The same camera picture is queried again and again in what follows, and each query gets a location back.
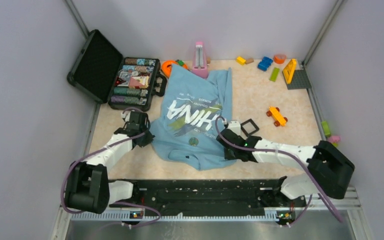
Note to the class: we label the upper black square frame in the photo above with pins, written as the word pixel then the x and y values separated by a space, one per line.
pixel 249 127

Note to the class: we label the brown small block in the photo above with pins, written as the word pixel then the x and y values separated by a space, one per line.
pixel 249 61

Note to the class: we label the black poker chip case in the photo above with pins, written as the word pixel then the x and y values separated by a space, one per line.
pixel 105 75

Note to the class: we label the blue toy brick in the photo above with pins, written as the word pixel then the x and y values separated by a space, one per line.
pixel 265 63

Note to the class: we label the grey building baseplate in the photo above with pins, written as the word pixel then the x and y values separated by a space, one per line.
pixel 300 80

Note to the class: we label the pink metronome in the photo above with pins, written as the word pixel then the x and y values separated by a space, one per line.
pixel 199 63

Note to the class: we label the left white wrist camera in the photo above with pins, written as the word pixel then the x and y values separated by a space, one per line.
pixel 125 115

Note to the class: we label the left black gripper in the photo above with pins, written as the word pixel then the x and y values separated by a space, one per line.
pixel 148 139

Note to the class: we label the orange toy car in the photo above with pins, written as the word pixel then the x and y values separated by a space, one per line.
pixel 279 119

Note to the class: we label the orange letter e toy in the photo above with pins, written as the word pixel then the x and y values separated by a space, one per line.
pixel 167 66

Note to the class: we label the green pink toy pieces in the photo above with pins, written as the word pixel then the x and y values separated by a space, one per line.
pixel 331 138

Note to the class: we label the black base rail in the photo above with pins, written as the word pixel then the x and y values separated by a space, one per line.
pixel 212 198

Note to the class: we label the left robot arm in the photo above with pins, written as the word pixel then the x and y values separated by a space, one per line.
pixel 86 186

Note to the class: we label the orange small cup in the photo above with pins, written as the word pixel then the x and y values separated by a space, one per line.
pixel 279 58

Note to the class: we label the yellow triangular toy block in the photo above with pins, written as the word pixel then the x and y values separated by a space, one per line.
pixel 289 70

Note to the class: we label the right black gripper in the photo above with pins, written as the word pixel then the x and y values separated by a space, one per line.
pixel 227 156

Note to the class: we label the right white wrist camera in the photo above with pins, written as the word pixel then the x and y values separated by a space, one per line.
pixel 235 127

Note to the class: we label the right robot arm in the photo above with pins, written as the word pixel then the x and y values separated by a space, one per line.
pixel 327 171

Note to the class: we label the light blue t-shirt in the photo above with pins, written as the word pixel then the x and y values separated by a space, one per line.
pixel 190 108

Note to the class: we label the green toy brick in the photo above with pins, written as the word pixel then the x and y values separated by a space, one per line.
pixel 274 74

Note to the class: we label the yellow small toy brick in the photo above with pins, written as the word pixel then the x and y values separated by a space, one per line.
pixel 240 60

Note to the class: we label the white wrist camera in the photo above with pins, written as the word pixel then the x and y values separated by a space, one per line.
pixel 125 115
pixel 235 127

